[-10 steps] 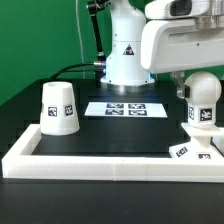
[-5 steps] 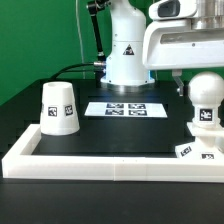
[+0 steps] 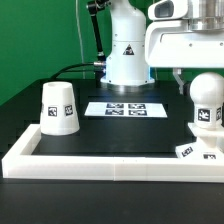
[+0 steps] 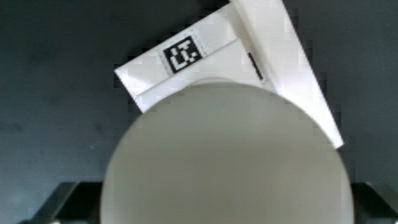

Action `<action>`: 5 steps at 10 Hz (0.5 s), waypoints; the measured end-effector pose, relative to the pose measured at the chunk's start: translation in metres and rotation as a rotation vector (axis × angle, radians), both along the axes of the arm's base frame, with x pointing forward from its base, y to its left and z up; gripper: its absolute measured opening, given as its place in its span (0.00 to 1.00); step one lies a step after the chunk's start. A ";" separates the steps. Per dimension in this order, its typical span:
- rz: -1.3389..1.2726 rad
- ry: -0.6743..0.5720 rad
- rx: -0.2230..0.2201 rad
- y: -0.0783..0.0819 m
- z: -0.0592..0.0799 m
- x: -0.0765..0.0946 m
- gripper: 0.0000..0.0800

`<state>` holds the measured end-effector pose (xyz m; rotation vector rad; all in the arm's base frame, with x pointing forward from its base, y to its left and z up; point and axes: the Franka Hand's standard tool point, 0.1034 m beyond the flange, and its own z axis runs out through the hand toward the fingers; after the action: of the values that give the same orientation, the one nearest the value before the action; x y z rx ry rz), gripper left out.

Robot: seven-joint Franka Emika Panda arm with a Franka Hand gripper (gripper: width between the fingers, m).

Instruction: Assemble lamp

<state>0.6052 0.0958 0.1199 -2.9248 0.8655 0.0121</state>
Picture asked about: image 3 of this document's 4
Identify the white marker tag sheet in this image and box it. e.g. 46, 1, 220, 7
85, 102, 167, 118

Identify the black thick cable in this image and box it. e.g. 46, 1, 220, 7
49, 62, 108, 82

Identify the white U-shaped frame wall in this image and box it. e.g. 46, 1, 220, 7
2, 124, 224, 183

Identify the white lamp base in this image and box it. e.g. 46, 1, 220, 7
175, 123, 224, 160

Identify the thin white cable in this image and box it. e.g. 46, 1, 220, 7
75, 0, 86, 80

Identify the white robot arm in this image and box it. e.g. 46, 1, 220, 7
101, 0, 224, 92

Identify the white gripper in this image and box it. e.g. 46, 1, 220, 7
145, 20, 224, 95

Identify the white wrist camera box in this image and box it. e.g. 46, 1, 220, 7
148, 0, 188, 21

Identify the white lamp shade cone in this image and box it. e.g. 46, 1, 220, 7
40, 81, 80, 136

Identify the white lamp bulb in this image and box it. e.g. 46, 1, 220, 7
190, 72, 224, 129

